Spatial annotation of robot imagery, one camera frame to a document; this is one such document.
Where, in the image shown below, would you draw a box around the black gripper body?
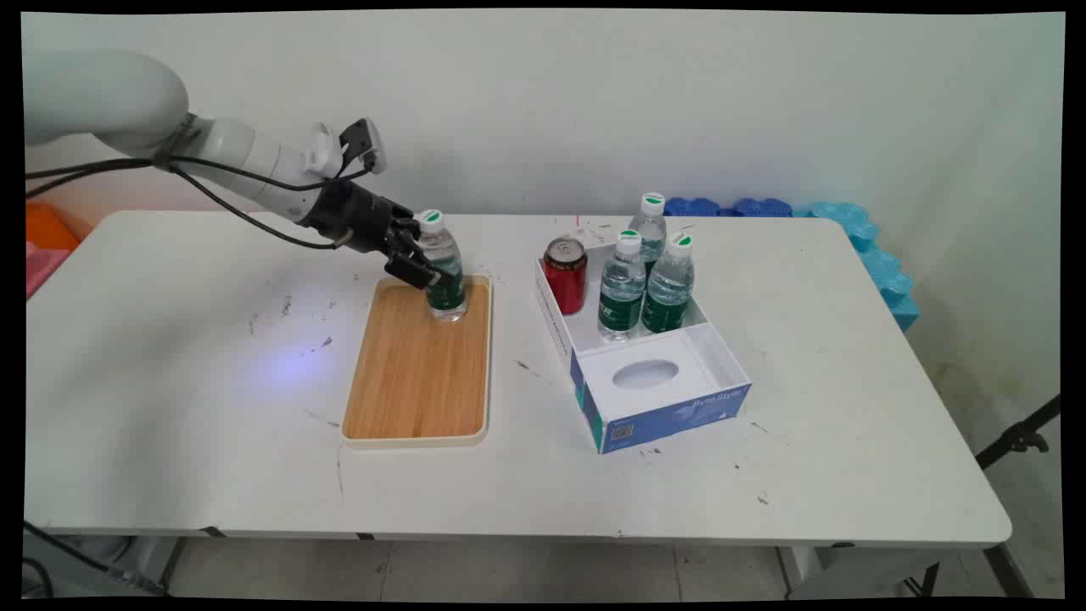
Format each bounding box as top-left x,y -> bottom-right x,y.
297,180 -> 417,255

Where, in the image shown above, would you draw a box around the green label water bottle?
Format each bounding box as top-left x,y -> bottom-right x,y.
641,233 -> 697,336
628,192 -> 669,274
416,209 -> 468,323
597,229 -> 647,342

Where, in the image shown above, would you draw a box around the wooden tray with cream rim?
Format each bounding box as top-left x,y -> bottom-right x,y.
340,273 -> 493,449

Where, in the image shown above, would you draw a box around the red soda can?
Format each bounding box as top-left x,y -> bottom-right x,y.
543,237 -> 588,316

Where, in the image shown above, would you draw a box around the white blue cardboard box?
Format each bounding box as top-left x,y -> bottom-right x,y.
535,238 -> 753,455

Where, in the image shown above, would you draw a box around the orange block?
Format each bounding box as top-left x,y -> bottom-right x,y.
25,204 -> 81,252

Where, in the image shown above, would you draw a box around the pink block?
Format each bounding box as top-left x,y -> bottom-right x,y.
25,240 -> 71,300

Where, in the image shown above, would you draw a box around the grey metal table leg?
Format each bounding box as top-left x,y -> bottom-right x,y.
24,535 -> 184,597
776,543 -> 1033,600

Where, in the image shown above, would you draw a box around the cyan foam mat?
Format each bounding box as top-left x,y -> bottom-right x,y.
793,201 -> 921,333

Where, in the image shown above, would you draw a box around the black tripod stand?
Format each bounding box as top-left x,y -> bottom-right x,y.
976,395 -> 1061,470

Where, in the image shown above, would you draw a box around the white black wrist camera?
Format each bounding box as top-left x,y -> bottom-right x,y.
305,117 -> 389,179

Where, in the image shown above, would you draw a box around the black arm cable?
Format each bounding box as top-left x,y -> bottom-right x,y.
24,155 -> 376,252

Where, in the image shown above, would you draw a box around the black floor cable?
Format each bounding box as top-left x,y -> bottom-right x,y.
24,519 -> 171,597

